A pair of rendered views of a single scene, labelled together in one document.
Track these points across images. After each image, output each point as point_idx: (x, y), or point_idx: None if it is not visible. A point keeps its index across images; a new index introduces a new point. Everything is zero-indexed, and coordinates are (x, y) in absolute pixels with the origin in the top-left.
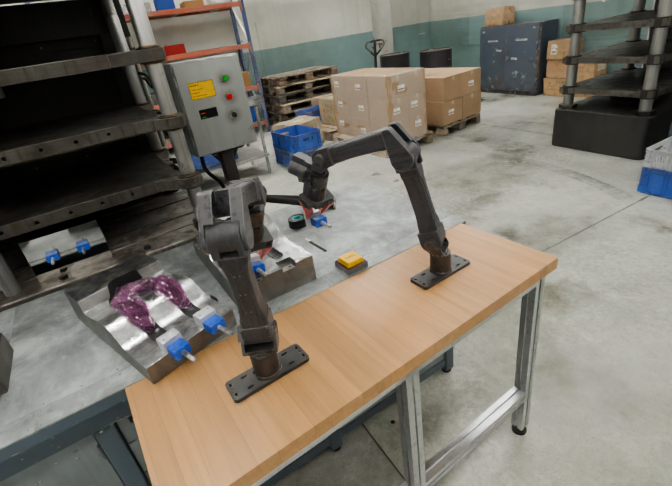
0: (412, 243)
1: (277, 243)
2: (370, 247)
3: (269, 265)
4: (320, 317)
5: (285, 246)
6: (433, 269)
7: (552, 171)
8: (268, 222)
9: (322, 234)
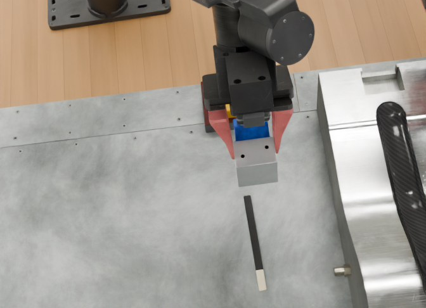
0: (70, 108)
1: (371, 180)
2: (151, 147)
3: (419, 88)
4: (357, 11)
5: (358, 149)
6: None
7: None
8: (371, 251)
9: (210, 286)
